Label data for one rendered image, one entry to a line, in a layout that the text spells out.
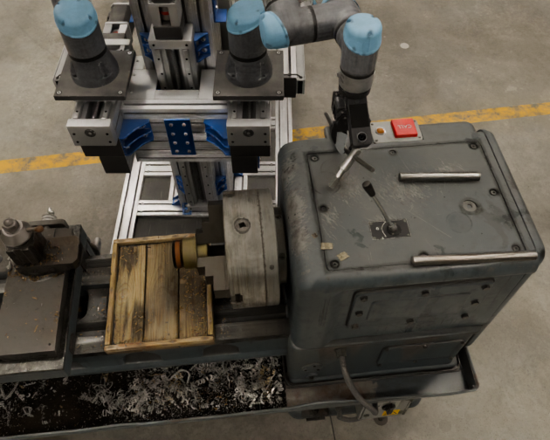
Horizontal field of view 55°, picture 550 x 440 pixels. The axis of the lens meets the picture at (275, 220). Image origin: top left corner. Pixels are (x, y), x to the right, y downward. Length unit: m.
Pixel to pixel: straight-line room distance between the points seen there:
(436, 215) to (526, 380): 1.44
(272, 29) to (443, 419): 1.81
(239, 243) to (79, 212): 1.82
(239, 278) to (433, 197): 0.51
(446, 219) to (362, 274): 0.26
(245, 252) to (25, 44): 3.12
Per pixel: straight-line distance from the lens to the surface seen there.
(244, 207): 1.30
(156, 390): 1.82
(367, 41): 1.10
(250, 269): 1.27
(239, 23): 1.58
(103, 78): 1.77
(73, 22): 1.68
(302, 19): 1.16
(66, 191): 3.10
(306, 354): 1.61
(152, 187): 2.70
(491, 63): 3.90
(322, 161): 1.37
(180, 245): 1.40
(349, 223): 1.26
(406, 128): 1.47
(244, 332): 1.54
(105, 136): 1.75
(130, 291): 1.63
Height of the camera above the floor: 2.29
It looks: 56 degrees down
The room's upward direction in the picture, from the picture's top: straight up
